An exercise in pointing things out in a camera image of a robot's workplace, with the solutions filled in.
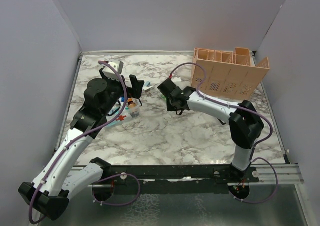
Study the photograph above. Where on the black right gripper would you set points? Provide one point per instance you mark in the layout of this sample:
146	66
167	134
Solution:
170	108

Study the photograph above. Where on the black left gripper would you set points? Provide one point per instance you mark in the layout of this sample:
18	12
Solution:
137	86

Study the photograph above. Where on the brown bottle orange cap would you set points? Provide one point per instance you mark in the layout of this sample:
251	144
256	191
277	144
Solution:
133	107

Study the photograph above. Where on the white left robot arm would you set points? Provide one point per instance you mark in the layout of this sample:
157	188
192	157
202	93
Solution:
105	100

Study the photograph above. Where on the clear plastic kit box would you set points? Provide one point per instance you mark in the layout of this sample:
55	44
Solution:
125	116

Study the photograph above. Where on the clear plastic kit lid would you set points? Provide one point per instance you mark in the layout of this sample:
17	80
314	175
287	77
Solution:
222	122

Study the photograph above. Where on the white blue nail clipper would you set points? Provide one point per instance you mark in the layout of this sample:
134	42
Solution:
147	86

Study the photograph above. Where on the peach plastic organizer basket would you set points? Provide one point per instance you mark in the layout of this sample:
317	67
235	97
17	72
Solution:
230	75

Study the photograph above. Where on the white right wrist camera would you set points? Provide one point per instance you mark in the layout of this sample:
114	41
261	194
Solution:
176	79

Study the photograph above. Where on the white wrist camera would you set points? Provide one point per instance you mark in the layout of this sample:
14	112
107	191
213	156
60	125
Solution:
111	69
176	79

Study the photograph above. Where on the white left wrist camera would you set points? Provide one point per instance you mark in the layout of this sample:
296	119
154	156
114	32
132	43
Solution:
111	69

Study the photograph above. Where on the black mounting rail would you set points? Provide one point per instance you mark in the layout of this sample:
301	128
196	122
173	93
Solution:
170	179

